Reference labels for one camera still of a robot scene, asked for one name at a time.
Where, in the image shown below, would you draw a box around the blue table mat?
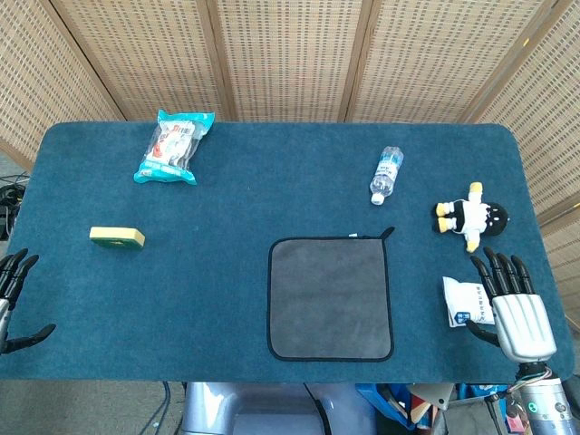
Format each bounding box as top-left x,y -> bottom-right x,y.
0,121 -> 574,384

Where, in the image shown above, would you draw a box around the yellow green sponge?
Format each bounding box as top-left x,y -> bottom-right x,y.
88,226 -> 148,252

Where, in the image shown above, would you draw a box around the bamboo folding screen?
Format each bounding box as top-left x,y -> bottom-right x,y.
0,0 -> 580,328

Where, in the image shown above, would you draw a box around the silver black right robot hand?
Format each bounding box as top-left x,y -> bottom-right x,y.
466,246 -> 558,363

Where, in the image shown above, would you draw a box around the white wet wipes packet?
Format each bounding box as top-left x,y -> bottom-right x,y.
441,275 -> 497,330

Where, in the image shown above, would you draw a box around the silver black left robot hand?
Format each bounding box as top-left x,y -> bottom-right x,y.
0,247 -> 57,355

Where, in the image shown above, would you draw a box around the grey robot torso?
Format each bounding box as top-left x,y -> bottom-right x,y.
179,382 -> 378,435

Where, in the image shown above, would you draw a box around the blue storage box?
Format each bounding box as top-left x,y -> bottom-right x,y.
354,382 -> 516,435

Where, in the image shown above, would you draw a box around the black cable bundle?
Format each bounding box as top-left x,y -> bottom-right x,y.
0,173 -> 29,242

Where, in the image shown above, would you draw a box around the black torso cable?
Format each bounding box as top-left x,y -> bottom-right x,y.
302,382 -> 337,435

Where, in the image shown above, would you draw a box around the black white yellow plush toy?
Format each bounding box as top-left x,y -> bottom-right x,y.
434,181 -> 513,254

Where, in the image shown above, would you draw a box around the teal snack bag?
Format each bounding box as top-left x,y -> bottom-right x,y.
132,109 -> 216,187

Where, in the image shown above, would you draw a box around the green and grey cloth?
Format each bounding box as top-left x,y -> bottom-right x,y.
266,226 -> 396,363

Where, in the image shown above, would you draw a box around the clear plastic water bottle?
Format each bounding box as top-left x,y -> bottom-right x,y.
370,145 -> 405,207

